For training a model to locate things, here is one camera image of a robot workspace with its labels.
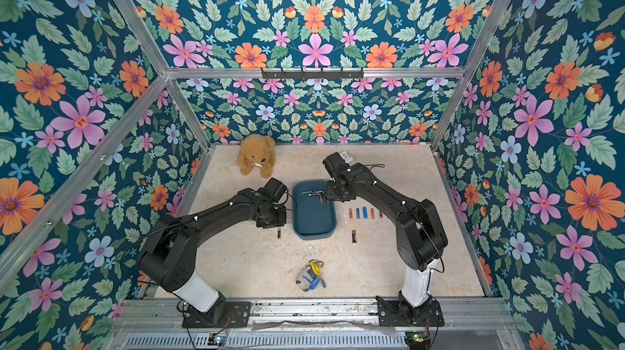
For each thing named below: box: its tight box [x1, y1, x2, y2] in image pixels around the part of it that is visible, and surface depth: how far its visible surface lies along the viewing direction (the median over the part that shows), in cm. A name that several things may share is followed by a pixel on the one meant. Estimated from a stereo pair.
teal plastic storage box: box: [292, 179, 337, 241], surface depth 98 cm
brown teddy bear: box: [237, 133, 276, 179], surface depth 98 cm
